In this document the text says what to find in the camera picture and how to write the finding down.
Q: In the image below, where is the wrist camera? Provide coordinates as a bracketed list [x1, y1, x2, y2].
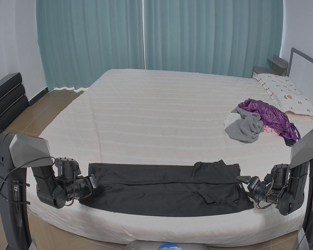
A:
[88, 174, 99, 190]
[247, 176, 259, 191]

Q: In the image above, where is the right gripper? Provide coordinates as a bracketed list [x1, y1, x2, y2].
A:
[236, 176, 269, 204]

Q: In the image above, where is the grey bedside table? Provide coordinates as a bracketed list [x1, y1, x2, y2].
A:
[253, 55, 289, 80]

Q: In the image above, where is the black cable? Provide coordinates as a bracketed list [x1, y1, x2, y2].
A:
[0, 156, 56, 205]

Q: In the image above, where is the black padded low cabinet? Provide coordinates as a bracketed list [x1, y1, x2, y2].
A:
[0, 73, 30, 146]

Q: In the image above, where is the white printed pillow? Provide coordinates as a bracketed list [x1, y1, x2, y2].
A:
[254, 73, 313, 116]

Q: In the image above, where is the bed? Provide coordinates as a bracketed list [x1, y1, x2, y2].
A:
[28, 47, 313, 245]

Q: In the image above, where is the pile of clothes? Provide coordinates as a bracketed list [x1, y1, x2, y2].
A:
[224, 99, 302, 147]

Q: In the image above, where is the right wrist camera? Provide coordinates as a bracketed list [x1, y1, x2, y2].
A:
[247, 176, 259, 191]

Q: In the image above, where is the blue-green curtain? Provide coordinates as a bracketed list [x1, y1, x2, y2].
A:
[36, 0, 146, 92]
[143, 0, 285, 79]

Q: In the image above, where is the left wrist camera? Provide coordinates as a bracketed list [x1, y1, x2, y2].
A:
[88, 174, 99, 190]

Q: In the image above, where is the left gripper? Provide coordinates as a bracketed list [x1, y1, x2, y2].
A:
[78, 177, 93, 198]

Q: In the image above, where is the black garment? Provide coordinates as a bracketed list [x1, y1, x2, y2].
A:
[79, 160, 255, 215]

